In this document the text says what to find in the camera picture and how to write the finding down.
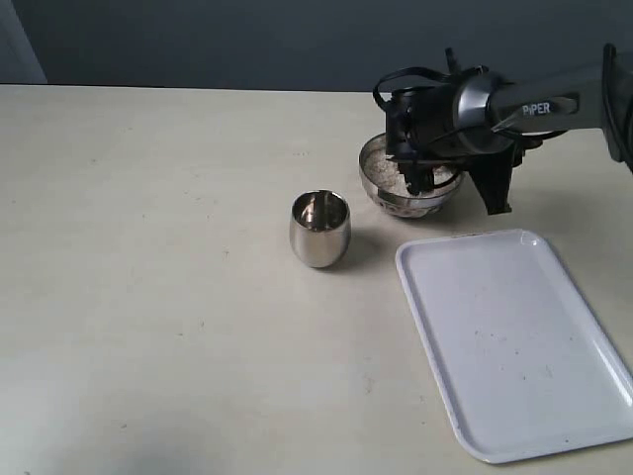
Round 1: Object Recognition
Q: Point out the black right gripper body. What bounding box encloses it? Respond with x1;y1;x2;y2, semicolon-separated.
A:
386;84;465;159

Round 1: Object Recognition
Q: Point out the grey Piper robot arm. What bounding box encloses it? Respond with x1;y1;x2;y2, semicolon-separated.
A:
372;44;632;215

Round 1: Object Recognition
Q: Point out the steel bowl of rice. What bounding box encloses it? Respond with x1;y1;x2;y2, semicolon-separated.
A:
359;134;464;219

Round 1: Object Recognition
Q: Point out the small steel cup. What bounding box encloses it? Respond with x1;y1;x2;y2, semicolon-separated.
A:
289;189;351;268

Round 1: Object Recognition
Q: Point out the white plastic tray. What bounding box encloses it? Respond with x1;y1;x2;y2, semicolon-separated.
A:
395;230;632;464

